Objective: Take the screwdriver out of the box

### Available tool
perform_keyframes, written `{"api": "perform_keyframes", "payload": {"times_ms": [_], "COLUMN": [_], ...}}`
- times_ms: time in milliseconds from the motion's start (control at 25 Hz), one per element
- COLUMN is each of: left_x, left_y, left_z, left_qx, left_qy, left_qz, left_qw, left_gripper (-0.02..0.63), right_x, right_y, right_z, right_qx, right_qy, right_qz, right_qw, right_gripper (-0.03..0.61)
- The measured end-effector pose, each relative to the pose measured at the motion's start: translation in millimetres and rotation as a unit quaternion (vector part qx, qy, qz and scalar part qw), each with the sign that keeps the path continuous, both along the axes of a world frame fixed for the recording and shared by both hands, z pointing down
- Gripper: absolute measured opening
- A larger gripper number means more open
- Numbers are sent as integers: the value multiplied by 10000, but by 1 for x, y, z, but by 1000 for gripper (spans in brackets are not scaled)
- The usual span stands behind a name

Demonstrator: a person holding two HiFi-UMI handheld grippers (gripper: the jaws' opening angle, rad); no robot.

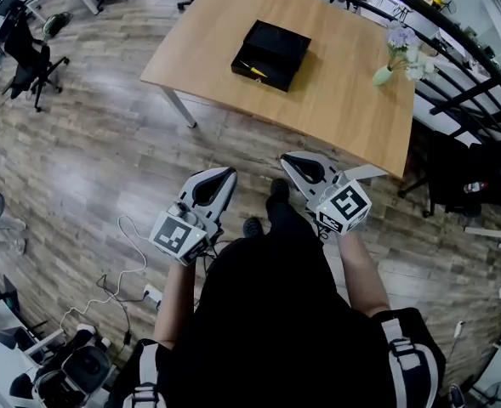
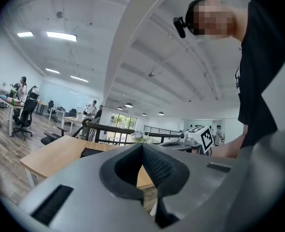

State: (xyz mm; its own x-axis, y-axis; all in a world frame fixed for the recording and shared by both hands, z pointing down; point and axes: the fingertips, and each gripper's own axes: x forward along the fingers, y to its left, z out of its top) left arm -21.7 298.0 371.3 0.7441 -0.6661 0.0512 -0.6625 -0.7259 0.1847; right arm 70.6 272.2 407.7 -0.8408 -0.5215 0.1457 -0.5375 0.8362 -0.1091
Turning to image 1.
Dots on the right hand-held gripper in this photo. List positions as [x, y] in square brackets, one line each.
[343, 206]

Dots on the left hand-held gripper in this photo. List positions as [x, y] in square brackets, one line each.
[178, 238]

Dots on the black box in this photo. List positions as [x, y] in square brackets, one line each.
[275, 53]

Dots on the person's right forearm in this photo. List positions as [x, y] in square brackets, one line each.
[362, 270]

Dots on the person's left forearm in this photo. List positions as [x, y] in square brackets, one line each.
[173, 304]

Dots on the person's black right shoe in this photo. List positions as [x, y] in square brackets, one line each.
[280, 187]

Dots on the person's black shoe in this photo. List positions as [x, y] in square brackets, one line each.
[280, 187]
[252, 227]

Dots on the person's black left shoe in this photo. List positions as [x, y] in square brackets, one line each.
[252, 227]

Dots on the white metal table leg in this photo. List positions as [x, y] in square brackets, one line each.
[182, 106]

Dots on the white power strip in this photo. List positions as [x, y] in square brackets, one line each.
[153, 292]

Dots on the pale green vase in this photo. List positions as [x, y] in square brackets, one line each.
[382, 76]

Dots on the person's black clothed body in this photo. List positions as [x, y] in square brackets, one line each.
[271, 321]

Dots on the pale purple white flowers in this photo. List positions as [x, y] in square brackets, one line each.
[407, 47]

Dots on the red white bottle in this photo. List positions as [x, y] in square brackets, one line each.
[475, 187]

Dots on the black white stored gripper device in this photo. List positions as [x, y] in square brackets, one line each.
[80, 368]

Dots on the black monitor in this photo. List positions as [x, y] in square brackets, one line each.
[11, 293]

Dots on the green floor fan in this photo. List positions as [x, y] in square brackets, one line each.
[56, 23]

